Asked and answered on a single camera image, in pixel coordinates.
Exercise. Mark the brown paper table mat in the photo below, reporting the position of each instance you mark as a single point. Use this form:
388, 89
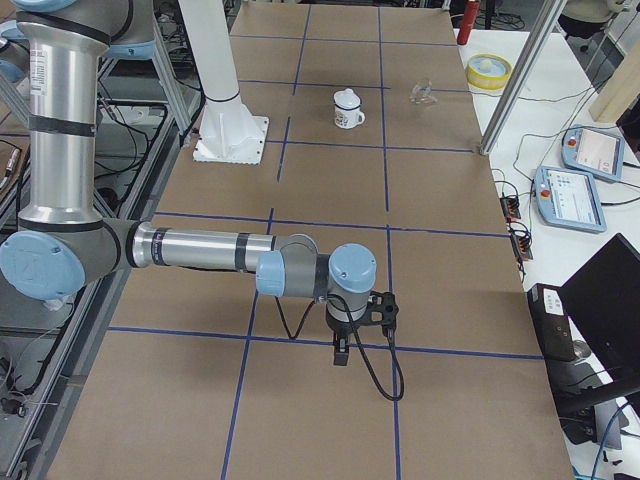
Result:
200, 378

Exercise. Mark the aluminium frame post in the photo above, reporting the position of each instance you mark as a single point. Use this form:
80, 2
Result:
536, 40

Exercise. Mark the black laptop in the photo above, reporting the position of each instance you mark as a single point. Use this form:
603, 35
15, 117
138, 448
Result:
602, 300

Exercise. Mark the far blue teach pendant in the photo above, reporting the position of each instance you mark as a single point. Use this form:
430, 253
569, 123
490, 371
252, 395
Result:
591, 150

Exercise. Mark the wooden board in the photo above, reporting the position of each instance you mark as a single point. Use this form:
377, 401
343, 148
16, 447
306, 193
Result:
620, 91

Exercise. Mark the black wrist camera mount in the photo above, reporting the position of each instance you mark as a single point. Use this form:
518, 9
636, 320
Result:
381, 311

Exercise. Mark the white mug lid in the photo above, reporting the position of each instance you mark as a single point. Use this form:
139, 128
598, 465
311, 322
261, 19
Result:
347, 100

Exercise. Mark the near blue teach pendant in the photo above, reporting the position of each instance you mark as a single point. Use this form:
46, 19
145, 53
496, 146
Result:
568, 199

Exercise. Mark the black box with label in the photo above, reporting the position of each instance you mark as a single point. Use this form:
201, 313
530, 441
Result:
551, 323

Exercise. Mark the white pedestal column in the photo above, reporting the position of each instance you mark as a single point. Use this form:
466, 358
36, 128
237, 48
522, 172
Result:
228, 131

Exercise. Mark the yellow tape roll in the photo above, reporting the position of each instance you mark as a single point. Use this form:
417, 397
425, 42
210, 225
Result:
488, 71

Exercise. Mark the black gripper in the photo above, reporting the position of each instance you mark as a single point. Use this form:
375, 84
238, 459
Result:
340, 332

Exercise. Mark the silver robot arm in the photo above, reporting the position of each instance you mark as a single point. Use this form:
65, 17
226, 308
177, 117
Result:
62, 243

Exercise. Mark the near orange black connector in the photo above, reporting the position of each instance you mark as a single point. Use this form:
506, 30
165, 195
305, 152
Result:
521, 244

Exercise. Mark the blue teach pendant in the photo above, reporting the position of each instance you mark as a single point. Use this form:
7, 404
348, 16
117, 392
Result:
591, 150
568, 199

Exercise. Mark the far orange black connector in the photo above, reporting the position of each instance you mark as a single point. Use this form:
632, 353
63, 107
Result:
510, 206

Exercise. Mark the red bottle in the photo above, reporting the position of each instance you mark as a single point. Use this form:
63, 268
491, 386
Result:
468, 20

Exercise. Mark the orange black connector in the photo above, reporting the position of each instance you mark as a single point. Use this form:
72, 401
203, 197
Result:
521, 244
510, 206

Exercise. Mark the white enamel mug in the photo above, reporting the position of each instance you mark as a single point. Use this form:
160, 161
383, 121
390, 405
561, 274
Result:
348, 118

